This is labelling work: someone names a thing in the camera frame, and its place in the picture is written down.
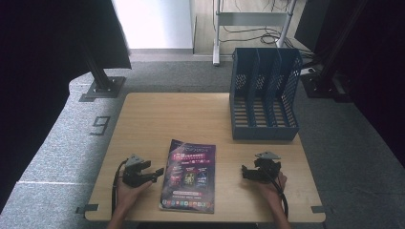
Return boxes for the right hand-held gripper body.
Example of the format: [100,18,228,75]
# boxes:
[252,151,283,184]

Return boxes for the person's right hand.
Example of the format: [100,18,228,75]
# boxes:
[255,171,288,208]

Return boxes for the grey tape strip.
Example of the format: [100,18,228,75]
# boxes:
[75,203,100,215]
[310,205,334,215]

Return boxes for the person's left hand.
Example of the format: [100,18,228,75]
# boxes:
[116,173,154,214]

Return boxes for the purple cover magazine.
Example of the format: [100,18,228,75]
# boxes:
[159,138,217,215]

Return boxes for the white metal stand frame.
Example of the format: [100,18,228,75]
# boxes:
[212,0,299,67]

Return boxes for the black curtain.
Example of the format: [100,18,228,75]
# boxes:
[293,0,405,160]
[0,0,133,214]

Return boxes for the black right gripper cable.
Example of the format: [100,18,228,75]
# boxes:
[268,170,289,219]

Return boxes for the blue plastic file rack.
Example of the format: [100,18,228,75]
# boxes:
[228,47,304,142]

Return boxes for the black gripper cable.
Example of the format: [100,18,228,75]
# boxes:
[111,159,129,218]
[268,170,289,219]

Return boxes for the black floor cables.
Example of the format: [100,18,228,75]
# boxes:
[219,0,317,60]

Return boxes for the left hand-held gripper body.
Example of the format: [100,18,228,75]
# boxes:
[121,154,153,189]

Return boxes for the black post with base plate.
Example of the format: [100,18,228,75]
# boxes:
[300,0,367,100]
[79,39,127,99]

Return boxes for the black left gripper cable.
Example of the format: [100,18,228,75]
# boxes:
[111,159,129,218]

